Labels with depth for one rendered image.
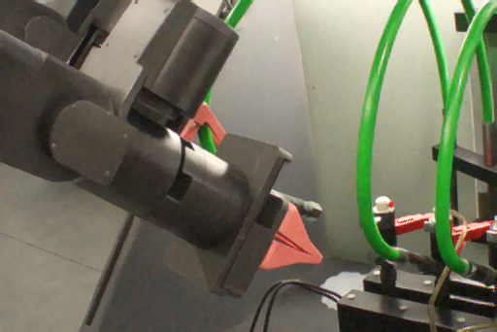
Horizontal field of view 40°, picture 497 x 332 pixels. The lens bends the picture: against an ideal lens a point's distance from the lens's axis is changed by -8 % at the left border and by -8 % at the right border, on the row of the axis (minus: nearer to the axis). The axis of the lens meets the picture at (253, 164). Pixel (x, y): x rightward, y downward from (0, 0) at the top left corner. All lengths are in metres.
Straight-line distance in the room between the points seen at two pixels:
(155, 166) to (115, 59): 0.07
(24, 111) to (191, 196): 0.14
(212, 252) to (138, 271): 0.54
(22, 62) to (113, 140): 0.07
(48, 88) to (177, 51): 0.10
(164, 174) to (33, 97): 0.11
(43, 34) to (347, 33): 0.58
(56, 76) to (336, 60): 0.87
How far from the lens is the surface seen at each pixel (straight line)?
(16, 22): 0.73
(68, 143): 0.36
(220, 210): 0.45
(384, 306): 0.89
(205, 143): 0.76
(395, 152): 1.17
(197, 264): 0.47
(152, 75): 0.41
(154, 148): 0.42
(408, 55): 1.11
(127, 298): 1.00
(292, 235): 0.48
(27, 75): 0.34
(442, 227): 0.64
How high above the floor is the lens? 1.45
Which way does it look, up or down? 19 degrees down
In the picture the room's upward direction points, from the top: 10 degrees counter-clockwise
